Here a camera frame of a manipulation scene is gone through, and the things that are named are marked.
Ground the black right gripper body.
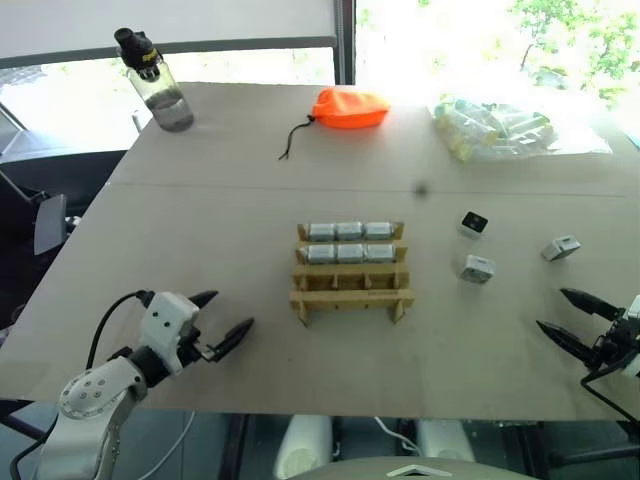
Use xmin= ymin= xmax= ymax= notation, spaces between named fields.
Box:
xmin=593 ymin=313 xmax=640 ymax=373

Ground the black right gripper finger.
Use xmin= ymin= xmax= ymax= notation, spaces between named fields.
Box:
xmin=559 ymin=287 xmax=625 ymax=320
xmin=535 ymin=320 xmax=602 ymax=370

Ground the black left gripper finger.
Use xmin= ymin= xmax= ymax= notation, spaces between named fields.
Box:
xmin=188 ymin=289 xmax=221 ymax=316
xmin=214 ymin=317 xmax=256 ymax=362

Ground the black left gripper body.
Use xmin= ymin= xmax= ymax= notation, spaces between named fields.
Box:
xmin=176 ymin=312 xmax=227 ymax=370

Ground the wooden rack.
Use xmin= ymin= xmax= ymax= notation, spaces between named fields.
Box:
xmin=288 ymin=219 xmax=418 ymax=328

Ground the white rounded robot leg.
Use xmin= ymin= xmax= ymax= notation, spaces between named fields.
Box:
xmin=416 ymin=418 xmax=475 ymax=464
xmin=274 ymin=414 xmax=335 ymax=480

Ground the grey flat panel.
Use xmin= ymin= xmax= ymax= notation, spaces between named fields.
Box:
xmin=34 ymin=194 xmax=68 ymax=256

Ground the clear plastic bag of items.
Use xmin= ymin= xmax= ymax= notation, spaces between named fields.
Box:
xmin=431 ymin=97 xmax=614 ymax=164

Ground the grey robot torso cover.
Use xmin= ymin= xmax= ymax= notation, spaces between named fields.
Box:
xmin=282 ymin=453 xmax=514 ymax=480

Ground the clear water bottle black cap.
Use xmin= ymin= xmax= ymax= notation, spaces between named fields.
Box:
xmin=113 ymin=27 xmax=196 ymax=134

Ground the black chair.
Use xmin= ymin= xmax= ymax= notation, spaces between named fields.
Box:
xmin=0 ymin=147 xmax=130 ymax=331

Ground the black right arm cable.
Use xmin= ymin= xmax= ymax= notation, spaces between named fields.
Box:
xmin=579 ymin=363 xmax=640 ymax=427

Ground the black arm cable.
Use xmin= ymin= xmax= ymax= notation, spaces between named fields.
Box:
xmin=86 ymin=289 xmax=152 ymax=370
xmin=579 ymin=363 xmax=640 ymax=427

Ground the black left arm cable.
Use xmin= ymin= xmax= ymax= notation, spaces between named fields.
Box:
xmin=86 ymin=289 xmax=152 ymax=370

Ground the thin white cable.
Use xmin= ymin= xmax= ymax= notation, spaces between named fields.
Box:
xmin=148 ymin=409 xmax=197 ymax=470
xmin=373 ymin=416 xmax=420 ymax=455

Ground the small box with black top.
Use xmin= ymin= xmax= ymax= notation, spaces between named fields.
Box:
xmin=455 ymin=210 xmax=491 ymax=242

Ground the orange drawstring pouch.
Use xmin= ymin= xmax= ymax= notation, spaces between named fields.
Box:
xmin=277 ymin=87 xmax=392 ymax=163

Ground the dark window frame post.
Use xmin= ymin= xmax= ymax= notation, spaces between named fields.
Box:
xmin=331 ymin=0 xmax=358 ymax=87

